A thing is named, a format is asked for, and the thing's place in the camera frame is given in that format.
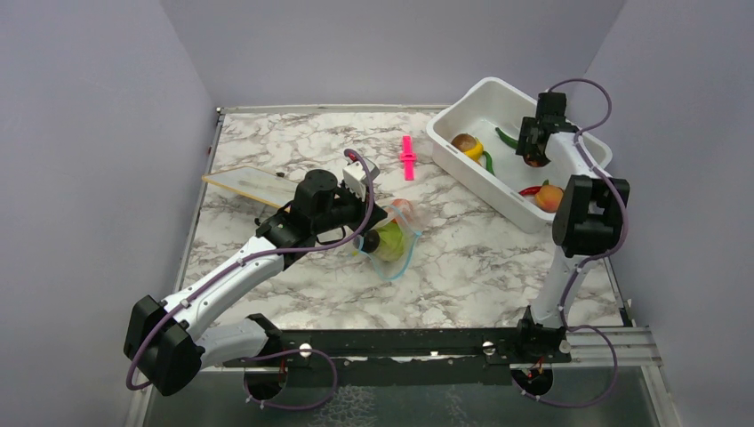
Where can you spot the black metal base rail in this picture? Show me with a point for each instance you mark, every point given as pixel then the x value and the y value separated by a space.
pixel 395 357

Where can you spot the red chili pepper toy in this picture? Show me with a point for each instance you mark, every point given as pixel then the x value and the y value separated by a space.
pixel 530 191

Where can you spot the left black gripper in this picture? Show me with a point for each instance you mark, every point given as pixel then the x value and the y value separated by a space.
pixel 362 206

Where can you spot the yellow banana toy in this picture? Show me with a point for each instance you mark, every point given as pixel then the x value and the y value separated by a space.
pixel 474 150

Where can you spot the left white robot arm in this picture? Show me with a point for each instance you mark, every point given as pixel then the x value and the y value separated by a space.
pixel 162 339

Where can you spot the clear zip top bag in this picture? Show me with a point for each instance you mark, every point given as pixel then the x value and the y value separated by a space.
pixel 412 220

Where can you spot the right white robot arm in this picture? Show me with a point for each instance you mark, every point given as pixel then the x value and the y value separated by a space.
pixel 588 224

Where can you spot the dark maroon plum toy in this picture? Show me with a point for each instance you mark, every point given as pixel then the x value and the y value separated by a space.
pixel 536 160

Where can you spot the white plastic bin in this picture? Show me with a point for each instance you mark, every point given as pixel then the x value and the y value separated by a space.
pixel 489 105

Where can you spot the dark avocado toy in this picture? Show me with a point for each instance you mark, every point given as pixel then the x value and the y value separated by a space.
pixel 371 241

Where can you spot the dark green pepper toy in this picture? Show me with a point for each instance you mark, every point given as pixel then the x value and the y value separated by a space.
pixel 508 140

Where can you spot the green cucumber toy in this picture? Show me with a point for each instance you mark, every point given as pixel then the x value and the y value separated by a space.
pixel 488 162

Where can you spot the peach toy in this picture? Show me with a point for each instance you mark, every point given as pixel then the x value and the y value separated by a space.
pixel 548 198

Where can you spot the pink plastic clip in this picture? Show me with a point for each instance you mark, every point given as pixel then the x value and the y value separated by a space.
pixel 408 157

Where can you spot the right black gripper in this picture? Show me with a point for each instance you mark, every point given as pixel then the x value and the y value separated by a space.
pixel 524 141

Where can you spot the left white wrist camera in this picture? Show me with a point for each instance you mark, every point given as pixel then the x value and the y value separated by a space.
pixel 355 177

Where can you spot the green cabbage toy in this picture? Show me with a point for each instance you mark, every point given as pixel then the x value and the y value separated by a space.
pixel 392 245

